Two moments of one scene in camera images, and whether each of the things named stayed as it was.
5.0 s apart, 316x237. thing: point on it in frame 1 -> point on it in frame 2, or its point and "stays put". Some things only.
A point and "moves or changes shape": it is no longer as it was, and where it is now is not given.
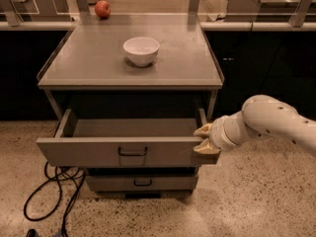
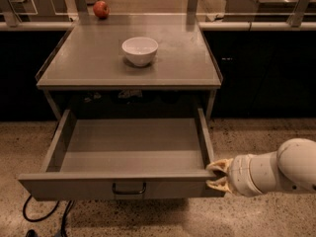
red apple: [103, 9] stays put
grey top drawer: [123, 142] moves or changes shape
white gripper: [218, 134] -> [241, 176]
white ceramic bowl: [141, 50] stays put
